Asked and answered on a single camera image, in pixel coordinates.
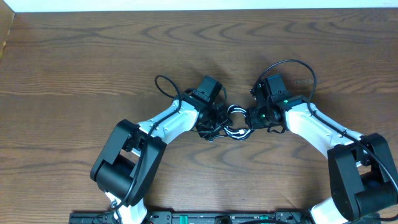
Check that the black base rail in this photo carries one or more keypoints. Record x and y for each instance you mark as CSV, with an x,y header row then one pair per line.
x,y
167,217

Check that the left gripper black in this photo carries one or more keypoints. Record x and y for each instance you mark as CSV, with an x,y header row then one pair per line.
x,y
222,111

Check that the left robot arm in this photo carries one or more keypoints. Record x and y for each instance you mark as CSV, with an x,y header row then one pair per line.
x,y
128,162

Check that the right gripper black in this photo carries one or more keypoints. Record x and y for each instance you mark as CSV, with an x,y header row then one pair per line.
x,y
253,116

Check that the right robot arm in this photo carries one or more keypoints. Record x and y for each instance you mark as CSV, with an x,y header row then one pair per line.
x,y
362,172

